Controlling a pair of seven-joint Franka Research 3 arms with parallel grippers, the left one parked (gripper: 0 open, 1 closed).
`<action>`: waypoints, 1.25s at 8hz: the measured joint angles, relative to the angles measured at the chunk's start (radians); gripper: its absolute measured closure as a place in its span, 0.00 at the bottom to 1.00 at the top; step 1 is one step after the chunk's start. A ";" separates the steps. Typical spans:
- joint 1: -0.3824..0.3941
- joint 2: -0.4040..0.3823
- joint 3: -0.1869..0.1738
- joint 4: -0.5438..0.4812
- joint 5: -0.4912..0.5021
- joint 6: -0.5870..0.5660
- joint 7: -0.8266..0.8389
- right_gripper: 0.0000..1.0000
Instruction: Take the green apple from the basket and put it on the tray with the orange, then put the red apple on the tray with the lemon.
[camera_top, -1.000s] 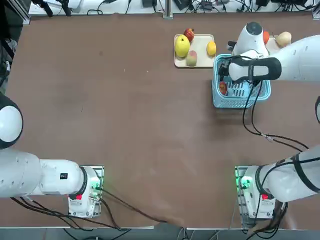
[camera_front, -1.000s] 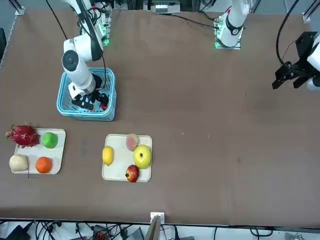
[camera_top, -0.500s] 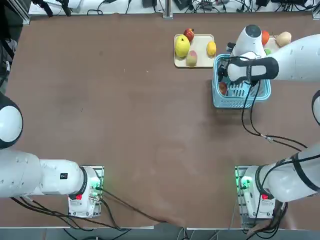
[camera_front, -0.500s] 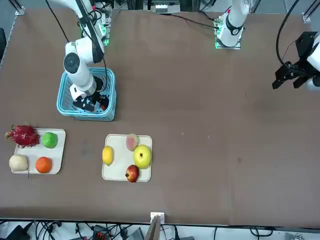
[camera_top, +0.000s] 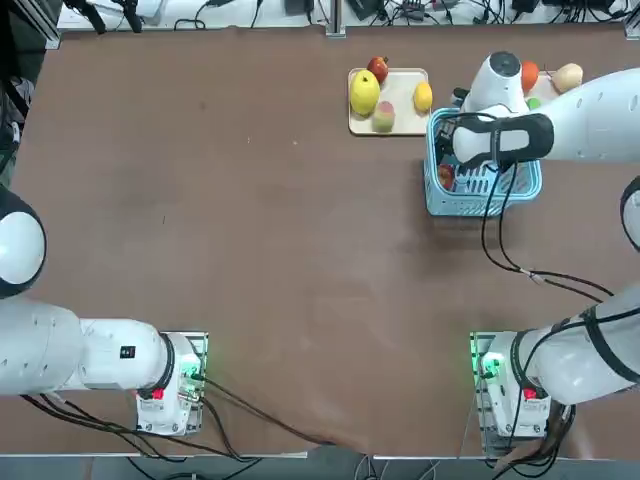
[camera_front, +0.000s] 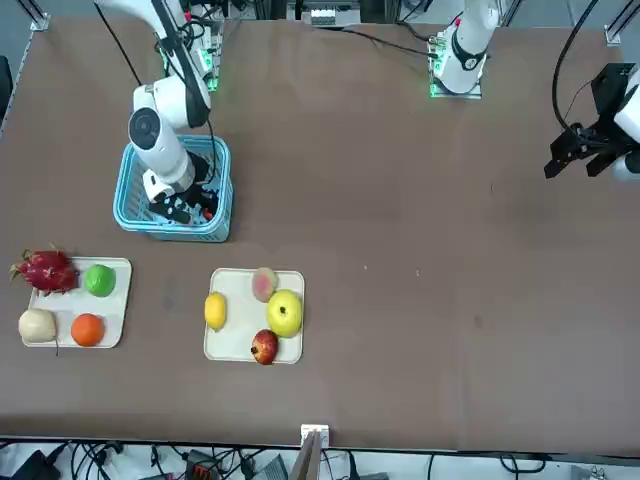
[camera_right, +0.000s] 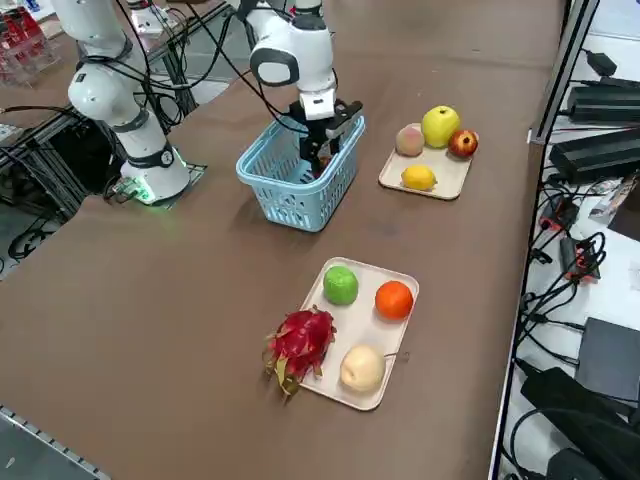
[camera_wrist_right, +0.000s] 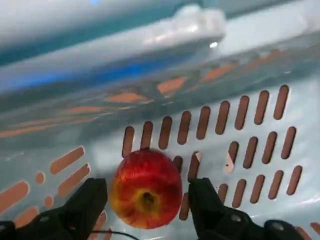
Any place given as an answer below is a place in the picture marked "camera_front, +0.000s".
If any aluminium profile post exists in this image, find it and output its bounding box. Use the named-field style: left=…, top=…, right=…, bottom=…
left=292, top=423, right=332, bottom=480

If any pink green peach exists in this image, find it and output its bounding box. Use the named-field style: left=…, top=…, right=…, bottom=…
left=251, top=266, right=279, bottom=303

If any light blue plastic basket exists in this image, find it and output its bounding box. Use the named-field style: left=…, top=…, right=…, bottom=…
left=112, top=133, right=235, bottom=245

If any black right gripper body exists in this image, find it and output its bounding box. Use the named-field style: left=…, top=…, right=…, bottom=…
left=187, top=152, right=221, bottom=195

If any large black bag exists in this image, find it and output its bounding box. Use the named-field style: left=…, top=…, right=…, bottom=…
left=9, top=449, right=61, bottom=480

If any pale cream pear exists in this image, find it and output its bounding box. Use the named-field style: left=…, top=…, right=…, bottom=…
left=18, top=307, right=61, bottom=358

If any cream plastic tray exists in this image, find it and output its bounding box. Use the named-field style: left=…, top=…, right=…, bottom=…
left=20, top=256, right=134, bottom=350
left=202, top=267, right=306, bottom=365

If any yellow lemon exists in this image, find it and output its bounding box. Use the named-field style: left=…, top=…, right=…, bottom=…
left=203, top=291, right=229, bottom=332

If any red pomegranate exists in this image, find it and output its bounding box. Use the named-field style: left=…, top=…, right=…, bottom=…
left=250, top=328, right=280, bottom=366

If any red dragon fruit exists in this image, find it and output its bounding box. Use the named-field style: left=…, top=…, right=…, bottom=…
left=8, top=244, right=81, bottom=297

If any orange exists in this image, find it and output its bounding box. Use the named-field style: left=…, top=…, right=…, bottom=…
left=70, top=312, right=107, bottom=348

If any black device red label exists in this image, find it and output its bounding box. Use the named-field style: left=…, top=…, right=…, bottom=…
left=187, top=452, right=216, bottom=480

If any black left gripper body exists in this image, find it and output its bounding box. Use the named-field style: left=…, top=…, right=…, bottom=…
left=591, top=62, right=640, bottom=134

